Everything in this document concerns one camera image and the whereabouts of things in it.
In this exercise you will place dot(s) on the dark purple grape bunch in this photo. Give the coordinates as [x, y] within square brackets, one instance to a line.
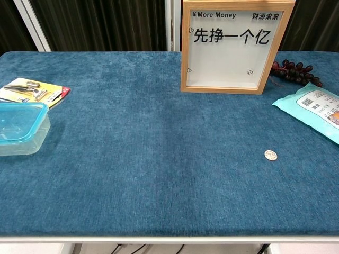
[296, 71]

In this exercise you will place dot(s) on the teal wet wipes pack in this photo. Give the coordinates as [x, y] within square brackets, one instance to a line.
[312, 111]

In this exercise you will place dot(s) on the white divider post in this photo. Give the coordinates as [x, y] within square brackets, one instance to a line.
[33, 26]
[173, 26]

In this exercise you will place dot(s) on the blue velvet tablecloth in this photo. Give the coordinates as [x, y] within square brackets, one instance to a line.
[148, 148]

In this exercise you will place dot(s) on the silver coin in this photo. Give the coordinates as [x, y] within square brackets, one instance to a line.
[270, 155]

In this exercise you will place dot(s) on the wooden frame money box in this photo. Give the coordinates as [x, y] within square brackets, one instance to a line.
[227, 58]

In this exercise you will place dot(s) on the clear container teal lid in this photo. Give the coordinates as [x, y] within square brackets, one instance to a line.
[21, 129]

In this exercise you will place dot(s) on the yellow razor blister pack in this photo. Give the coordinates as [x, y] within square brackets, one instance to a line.
[34, 90]

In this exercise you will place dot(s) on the black pleated curtain panel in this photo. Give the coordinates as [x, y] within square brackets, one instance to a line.
[10, 26]
[100, 23]
[315, 23]

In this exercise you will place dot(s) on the white table frame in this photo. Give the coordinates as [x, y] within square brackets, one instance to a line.
[169, 239]

